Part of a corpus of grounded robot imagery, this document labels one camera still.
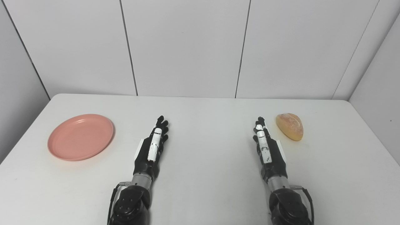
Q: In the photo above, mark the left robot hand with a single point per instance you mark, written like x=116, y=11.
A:
x=149, y=153

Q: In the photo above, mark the bread roll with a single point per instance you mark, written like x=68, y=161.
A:
x=290, y=126

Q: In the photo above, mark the pink plate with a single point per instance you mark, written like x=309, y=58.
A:
x=80, y=137

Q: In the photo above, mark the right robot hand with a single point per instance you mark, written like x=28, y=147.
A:
x=268, y=156

